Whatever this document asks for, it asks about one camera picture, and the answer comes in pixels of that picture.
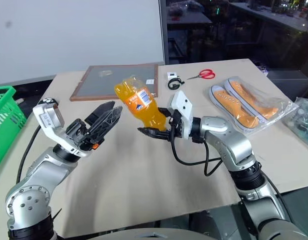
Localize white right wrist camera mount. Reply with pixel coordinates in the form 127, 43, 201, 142
167, 90, 195, 140

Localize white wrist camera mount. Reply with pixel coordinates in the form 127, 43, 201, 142
32, 97, 92, 159
167, 90, 195, 140

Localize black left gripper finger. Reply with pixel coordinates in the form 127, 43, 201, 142
89, 105, 123, 140
84, 100, 116, 125

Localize dark background desk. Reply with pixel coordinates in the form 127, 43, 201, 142
166, 9, 215, 65

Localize orange soda plastic bottle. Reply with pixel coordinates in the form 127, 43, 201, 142
113, 75, 169, 132

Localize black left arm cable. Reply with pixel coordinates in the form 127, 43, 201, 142
16, 124, 42, 185

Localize cluttered background shelf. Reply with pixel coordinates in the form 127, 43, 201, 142
227, 0, 308, 35

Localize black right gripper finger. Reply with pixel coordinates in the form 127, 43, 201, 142
157, 106, 174, 119
137, 126, 174, 142

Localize brown framed grey board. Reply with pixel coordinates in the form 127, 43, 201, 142
69, 63, 160, 102

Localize green plastic basket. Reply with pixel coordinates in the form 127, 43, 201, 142
0, 85, 27, 174

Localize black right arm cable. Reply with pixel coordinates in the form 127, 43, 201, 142
169, 124, 222, 177

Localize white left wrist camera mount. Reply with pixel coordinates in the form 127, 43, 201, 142
32, 97, 92, 159

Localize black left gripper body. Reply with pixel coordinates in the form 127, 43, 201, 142
65, 119, 105, 151

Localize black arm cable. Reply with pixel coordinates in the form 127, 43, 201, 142
169, 124, 222, 177
16, 124, 42, 185

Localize red handled scissors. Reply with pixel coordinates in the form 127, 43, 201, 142
186, 68, 216, 81

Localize orange canvas sneaker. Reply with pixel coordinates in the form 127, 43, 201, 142
209, 84, 261, 130
223, 78, 280, 121

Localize clear plastic shoe bag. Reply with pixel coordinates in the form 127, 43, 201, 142
208, 75, 301, 137

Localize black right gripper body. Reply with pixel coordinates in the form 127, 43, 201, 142
166, 109, 186, 139

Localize black coiled cable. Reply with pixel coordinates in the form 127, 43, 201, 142
167, 77, 186, 90

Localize beige cardboard table cover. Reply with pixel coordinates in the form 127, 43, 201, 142
0, 58, 308, 239

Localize white whiteboard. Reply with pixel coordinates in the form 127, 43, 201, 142
0, 0, 167, 86

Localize clear bag of small parts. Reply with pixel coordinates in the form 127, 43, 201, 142
280, 96, 308, 146

